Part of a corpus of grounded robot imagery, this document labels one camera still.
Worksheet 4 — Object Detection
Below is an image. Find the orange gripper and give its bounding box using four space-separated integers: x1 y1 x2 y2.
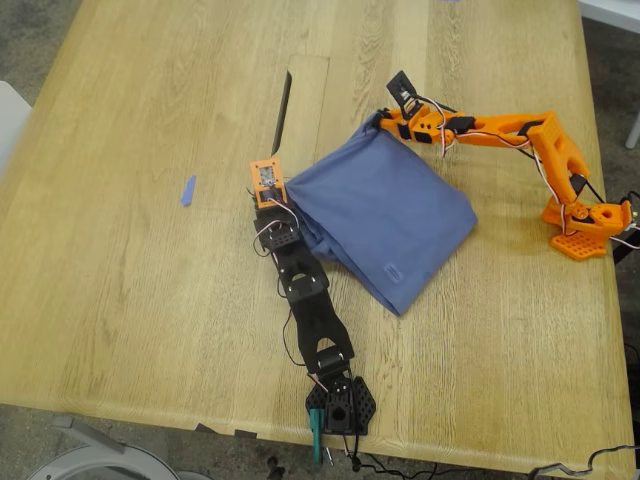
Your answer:
368 106 455 147

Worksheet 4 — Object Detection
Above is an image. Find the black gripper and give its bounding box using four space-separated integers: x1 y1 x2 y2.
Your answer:
244 185 302 237

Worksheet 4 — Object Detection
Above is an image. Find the blue printed T-shirt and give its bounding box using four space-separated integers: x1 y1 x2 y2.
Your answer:
283 112 480 318

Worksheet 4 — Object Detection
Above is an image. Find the white furniture panel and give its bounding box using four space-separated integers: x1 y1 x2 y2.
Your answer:
0 80 33 177

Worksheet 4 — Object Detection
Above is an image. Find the white furniture edge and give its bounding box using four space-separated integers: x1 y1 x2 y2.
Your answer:
578 0 640 35

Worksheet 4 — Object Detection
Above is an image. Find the green table clamp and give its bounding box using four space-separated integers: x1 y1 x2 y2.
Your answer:
307 408 326 464

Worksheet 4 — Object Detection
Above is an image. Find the grey metal bar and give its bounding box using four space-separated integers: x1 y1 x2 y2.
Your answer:
49 413 127 454

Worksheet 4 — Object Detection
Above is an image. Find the large grey round base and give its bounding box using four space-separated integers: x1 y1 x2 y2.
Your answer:
27 442 177 480

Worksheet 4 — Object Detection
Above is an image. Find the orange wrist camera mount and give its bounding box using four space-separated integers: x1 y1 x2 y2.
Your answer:
248 156 288 209

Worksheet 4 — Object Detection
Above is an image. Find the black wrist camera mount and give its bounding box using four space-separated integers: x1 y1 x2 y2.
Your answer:
385 70 427 120

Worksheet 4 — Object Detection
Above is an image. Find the wooden cable slot lid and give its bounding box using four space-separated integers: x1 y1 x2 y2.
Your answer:
266 54 331 180

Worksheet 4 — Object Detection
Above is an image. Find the orange perforated base plate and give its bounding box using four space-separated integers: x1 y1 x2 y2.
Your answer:
549 230 610 262

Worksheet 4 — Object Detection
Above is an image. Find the loose black cable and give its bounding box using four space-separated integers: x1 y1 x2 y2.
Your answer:
528 443 640 479

